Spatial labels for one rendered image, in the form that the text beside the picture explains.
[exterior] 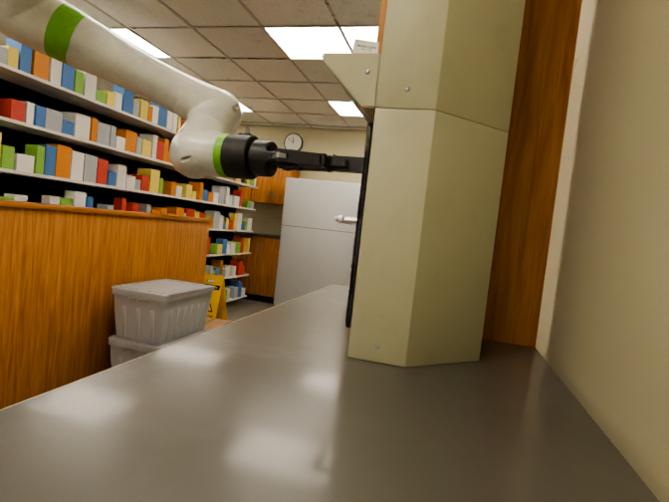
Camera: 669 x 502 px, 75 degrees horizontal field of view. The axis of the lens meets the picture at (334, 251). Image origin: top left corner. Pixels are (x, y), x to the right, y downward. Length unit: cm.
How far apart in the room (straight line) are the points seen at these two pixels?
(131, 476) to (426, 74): 74
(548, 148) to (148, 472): 107
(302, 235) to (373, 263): 521
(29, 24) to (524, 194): 114
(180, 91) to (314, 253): 502
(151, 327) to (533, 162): 243
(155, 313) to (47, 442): 245
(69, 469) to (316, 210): 559
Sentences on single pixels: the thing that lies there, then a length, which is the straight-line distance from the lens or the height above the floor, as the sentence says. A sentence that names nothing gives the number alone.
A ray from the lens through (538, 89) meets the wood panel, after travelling 125.
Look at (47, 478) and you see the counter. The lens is 49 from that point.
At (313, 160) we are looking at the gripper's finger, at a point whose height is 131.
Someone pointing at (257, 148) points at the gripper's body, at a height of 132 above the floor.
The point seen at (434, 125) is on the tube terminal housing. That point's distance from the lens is 84.
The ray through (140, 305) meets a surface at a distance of 303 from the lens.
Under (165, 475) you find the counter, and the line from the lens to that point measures 48.
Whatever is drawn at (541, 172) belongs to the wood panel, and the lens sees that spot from 121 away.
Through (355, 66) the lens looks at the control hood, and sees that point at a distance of 89.
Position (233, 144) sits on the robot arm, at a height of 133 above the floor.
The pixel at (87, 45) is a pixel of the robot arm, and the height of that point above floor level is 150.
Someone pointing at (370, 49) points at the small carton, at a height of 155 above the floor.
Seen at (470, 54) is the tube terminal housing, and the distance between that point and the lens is 92.
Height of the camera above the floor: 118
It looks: 3 degrees down
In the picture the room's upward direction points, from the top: 6 degrees clockwise
